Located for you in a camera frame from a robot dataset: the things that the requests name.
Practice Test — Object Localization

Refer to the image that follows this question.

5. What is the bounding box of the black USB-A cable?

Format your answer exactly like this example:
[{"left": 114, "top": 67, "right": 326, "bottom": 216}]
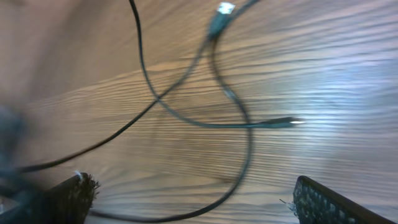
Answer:
[{"left": 90, "top": 0, "right": 262, "bottom": 223}]

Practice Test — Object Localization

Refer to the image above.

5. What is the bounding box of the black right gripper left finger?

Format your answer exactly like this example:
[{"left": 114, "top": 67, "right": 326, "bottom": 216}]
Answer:
[{"left": 1, "top": 172, "right": 100, "bottom": 224}]

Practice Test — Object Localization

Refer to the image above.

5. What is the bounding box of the black USB-C cable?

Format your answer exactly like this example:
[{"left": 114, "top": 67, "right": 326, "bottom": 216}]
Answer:
[{"left": 18, "top": 0, "right": 305, "bottom": 174}]

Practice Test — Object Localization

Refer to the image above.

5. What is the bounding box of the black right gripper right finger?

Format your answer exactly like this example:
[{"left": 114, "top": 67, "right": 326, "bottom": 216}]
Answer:
[{"left": 292, "top": 175, "right": 394, "bottom": 224}]

